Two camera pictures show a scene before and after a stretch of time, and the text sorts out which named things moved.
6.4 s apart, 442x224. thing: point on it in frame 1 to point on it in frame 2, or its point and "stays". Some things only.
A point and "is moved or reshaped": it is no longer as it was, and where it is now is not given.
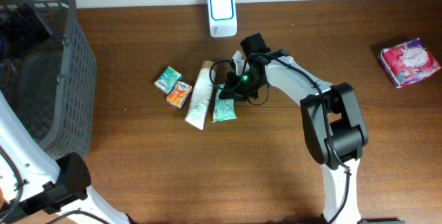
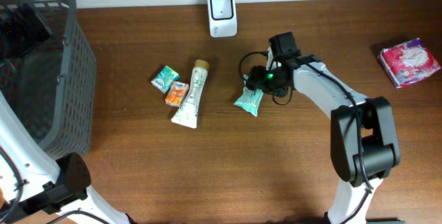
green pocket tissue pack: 166,80 is moved or reshaped
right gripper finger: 233,91 to 256,79
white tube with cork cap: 201,97 to 187,115
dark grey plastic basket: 51,89 stays
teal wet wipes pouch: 224,109 is moved or reshaped
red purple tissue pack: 409,61 stays
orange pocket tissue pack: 179,94 stays
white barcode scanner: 222,14 stays
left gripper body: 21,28 stays
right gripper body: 250,81 to 273,81
